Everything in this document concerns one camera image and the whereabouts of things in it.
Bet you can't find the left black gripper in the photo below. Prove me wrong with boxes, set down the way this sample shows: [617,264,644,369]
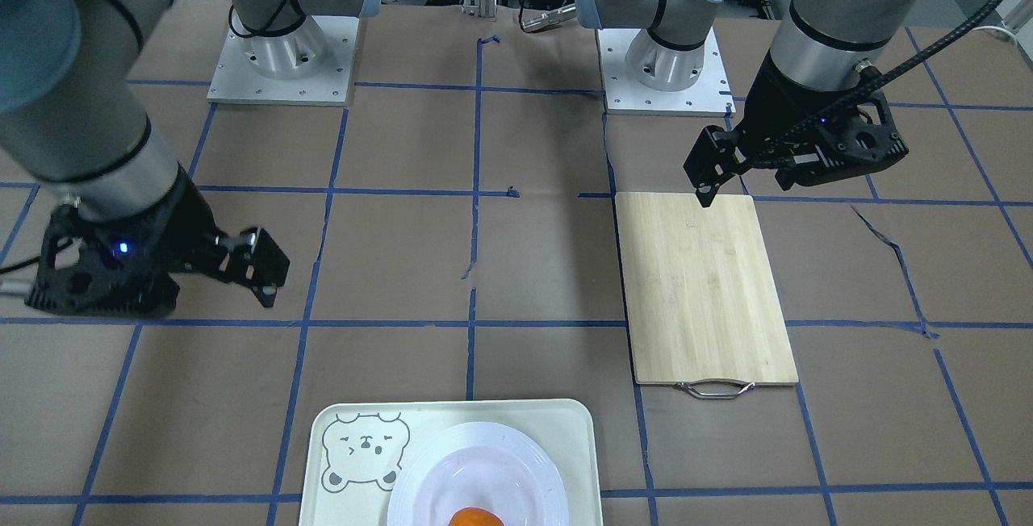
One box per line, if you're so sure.
[684,55,908,207]

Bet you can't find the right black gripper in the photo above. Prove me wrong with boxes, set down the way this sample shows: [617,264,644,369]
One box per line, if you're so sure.
[25,172,289,318]

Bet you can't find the white round plate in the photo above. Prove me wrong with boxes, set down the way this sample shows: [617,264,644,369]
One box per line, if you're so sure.
[385,422,571,525]

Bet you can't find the orange fruit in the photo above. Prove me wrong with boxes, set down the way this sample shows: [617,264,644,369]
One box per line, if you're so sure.
[449,507,504,526]

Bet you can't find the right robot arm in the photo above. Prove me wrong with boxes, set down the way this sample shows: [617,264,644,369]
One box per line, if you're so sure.
[1,0,381,318]

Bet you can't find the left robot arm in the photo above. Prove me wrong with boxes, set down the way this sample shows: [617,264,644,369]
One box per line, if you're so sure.
[575,0,1002,207]

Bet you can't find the cream bear tray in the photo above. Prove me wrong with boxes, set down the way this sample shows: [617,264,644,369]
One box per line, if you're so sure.
[299,399,604,525]

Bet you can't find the wooden cutting board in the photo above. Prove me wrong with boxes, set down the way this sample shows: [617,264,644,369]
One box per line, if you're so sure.
[615,192,799,386]

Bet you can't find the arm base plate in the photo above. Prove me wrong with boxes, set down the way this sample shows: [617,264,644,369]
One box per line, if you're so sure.
[596,27,735,117]
[207,16,362,106]

